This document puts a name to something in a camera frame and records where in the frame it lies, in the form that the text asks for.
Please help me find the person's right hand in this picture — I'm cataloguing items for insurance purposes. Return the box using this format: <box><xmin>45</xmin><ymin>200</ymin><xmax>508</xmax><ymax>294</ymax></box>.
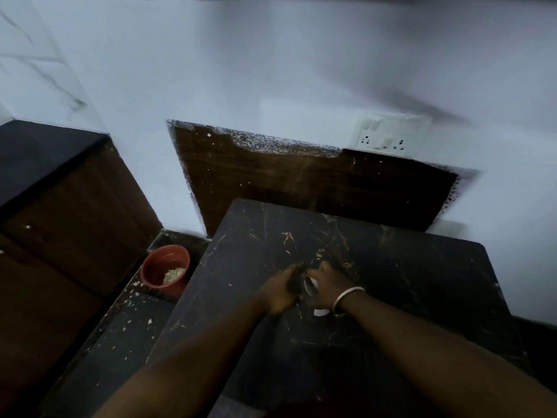
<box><xmin>304</xmin><ymin>261</ymin><xmax>356</xmax><ymax>310</ymax></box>

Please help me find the person's left hand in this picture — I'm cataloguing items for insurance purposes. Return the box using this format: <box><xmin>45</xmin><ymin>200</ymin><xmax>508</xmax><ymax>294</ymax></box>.
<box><xmin>260</xmin><ymin>264</ymin><xmax>305</xmax><ymax>317</ymax></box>

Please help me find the small white round container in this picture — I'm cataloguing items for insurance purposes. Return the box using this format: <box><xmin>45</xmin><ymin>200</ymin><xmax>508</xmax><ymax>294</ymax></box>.
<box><xmin>303</xmin><ymin>276</ymin><xmax>332</xmax><ymax>318</ymax></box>

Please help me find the person's right forearm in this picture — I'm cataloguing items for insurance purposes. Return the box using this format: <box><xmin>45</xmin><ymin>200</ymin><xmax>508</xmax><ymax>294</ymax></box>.
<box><xmin>337</xmin><ymin>289</ymin><xmax>557</xmax><ymax>418</ymax></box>

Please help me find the person's left forearm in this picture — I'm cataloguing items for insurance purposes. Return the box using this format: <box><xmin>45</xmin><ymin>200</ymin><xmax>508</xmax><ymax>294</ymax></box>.
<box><xmin>93</xmin><ymin>295</ymin><xmax>279</xmax><ymax>418</ymax></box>

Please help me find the silver bangle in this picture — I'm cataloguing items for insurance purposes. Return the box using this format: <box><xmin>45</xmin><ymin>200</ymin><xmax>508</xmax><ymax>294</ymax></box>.
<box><xmin>331</xmin><ymin>286</ymin><xmax>367</xmax><ymax>318</ymax></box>

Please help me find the red plastic bowl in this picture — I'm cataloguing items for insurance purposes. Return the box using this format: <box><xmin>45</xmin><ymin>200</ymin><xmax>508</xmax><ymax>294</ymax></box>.
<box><xmin>140</xmin><ymin>244</ymin><xmax>191</xmax><ymax>298</ymax></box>

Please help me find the brown wooden cabinet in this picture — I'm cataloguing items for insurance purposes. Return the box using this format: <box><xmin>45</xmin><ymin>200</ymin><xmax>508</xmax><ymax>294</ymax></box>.
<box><xmin>0</xmin><ymin>119</ymin><xmax>164</xmax><ymax>418</ymax></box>

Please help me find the dark wooden wall panel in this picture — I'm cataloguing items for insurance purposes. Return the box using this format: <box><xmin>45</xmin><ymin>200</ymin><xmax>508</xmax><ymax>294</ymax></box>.
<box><xmin>166</xmin><ymin>119</ymin><xmax>480</xmax><ymax>237</ymax></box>

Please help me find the white wall socket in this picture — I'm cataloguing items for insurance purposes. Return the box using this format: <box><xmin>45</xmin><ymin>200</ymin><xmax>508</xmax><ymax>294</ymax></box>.
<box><xmin>350</xmin><ymin>112</ymin><xmax>432</xmax><ymax>160</ymax></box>

